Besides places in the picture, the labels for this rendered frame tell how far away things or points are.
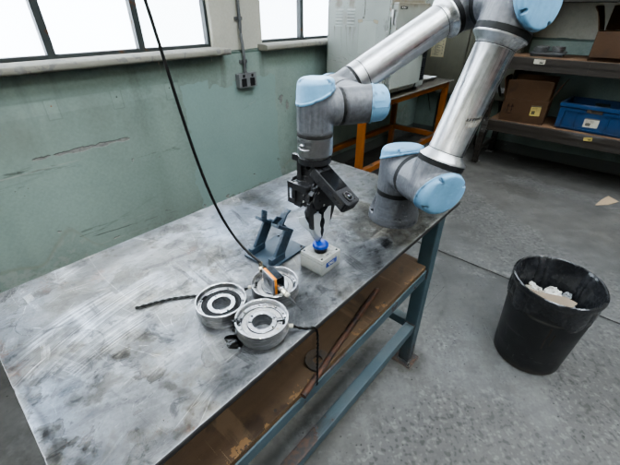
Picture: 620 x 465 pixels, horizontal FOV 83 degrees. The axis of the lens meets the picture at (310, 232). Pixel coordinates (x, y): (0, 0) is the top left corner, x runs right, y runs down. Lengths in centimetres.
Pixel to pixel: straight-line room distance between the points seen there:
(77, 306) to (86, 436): 32
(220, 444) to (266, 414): 11
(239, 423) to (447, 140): 81
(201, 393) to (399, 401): 108
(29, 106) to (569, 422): 265
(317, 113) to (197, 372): 52
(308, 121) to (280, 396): 64
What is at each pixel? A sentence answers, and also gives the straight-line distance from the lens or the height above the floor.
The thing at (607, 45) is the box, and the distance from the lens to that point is 381.
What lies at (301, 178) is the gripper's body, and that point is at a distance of 79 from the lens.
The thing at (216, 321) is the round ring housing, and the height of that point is 83.
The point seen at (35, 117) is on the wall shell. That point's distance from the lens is 214.
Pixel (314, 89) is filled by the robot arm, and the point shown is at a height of 122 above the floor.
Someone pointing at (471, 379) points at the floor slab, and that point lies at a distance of 178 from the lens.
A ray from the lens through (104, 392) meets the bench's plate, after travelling 74.
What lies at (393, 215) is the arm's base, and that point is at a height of 84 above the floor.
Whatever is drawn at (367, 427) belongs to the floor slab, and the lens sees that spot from 154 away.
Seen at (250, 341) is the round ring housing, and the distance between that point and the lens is 68.
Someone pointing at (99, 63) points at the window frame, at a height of 113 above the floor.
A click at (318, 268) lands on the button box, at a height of 82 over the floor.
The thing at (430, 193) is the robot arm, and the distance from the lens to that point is 88.
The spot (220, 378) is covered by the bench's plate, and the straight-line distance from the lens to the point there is 68.
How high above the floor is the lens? 134
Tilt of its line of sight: 32 degrees down
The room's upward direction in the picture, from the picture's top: straight up
